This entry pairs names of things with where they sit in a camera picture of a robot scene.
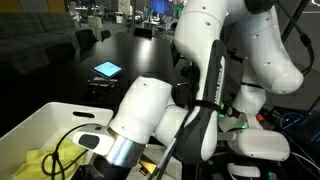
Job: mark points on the tablet with lit screen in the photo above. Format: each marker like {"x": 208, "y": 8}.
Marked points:
{"x": 107, "y": 69}

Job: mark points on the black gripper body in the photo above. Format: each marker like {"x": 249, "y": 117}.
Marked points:
{"x": 99, "y": 168}

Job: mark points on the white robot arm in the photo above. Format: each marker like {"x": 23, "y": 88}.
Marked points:
{"x": 148, "y": 110}

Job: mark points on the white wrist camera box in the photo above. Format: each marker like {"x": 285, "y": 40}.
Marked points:
{"x": 94, "y": 138}

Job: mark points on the green plaid sofa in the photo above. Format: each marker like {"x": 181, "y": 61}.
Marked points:
{"x": 25, "y": 36}

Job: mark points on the white cloth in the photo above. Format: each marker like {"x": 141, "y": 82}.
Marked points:
{"x": 155, "y": 152}

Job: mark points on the yellow cloth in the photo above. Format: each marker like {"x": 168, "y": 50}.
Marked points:
{"x": 38, "y": 163}

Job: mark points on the laptop with dark screen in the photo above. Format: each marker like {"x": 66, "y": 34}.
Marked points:
{"x": 306, "y": 130}

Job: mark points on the white storage box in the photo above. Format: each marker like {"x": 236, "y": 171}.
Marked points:
{"x": 43, "y": 129}

